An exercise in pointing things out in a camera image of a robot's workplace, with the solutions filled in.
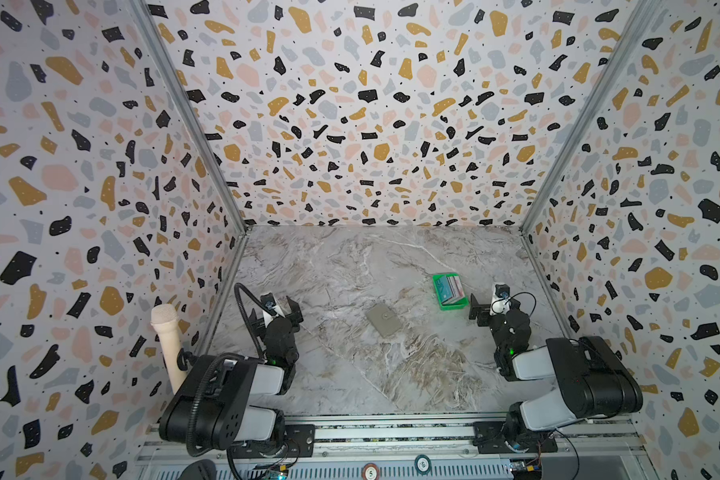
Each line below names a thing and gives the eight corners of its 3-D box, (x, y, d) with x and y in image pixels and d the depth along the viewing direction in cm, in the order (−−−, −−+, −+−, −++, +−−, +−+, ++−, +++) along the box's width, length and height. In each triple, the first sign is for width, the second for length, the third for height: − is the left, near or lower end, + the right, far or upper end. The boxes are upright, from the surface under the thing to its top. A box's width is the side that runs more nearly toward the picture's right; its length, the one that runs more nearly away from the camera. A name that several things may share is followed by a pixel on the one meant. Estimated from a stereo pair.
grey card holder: (384, 339, 93) (384, 336, 91) (365, 315, 99) (365, 311, 97) (402, 327, 96) (403, 323, 94) (383, 304, 102) (383, 300, 100)
